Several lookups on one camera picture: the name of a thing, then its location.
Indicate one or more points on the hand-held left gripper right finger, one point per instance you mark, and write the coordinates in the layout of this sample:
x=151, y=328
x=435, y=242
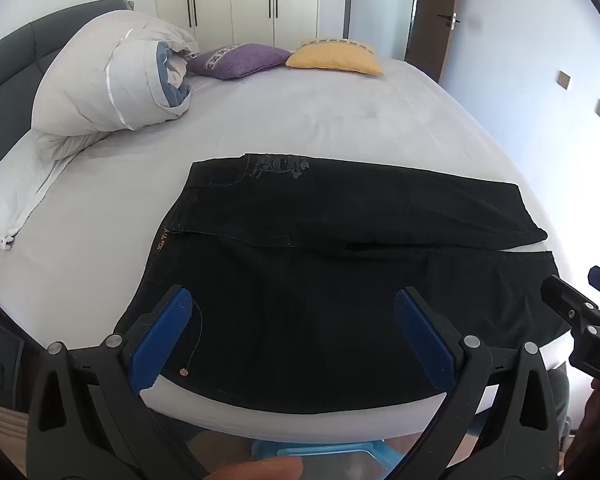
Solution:
x=425, y=340

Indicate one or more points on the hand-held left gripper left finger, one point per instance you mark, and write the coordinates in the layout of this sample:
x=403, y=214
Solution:
x=165, y=340

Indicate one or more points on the black pants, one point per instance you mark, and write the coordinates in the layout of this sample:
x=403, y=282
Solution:
x=305, y=310

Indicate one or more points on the person's grey shorts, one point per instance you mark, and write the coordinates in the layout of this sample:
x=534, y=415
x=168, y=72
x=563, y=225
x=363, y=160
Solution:
x=557, y=395

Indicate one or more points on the blue stool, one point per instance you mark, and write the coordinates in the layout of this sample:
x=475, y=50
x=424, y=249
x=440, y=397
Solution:
x=330, y=452

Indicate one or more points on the person's bare leg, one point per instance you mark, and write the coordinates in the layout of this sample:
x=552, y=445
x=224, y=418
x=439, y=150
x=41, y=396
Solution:
x=260, y=471

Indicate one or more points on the dark bedside cabinet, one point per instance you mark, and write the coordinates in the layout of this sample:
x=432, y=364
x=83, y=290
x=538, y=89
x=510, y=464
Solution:
x=0, y=355

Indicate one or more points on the white folded sheet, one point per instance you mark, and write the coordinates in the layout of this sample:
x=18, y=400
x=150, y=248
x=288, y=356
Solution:
x=15, y=195

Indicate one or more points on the white bed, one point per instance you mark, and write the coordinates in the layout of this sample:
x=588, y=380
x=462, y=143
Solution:
x=330, y=110

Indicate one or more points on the rolled white duvet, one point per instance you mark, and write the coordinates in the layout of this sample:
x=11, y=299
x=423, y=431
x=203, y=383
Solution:
x=95, y=75

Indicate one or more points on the brown door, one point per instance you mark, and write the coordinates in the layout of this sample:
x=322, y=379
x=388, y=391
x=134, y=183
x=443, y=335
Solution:
x=430, y=40

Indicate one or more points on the purple cushion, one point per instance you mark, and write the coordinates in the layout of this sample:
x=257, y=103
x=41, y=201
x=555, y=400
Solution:
x=240, y=60

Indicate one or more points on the yellow cushion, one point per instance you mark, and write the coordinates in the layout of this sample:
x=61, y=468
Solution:
x=335, y=57

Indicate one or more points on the grey padded headboard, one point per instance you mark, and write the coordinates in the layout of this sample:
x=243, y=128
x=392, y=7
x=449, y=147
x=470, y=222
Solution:
x=10, y=75

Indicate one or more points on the pale grey door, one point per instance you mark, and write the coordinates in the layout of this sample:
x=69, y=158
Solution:
x=380, y=20

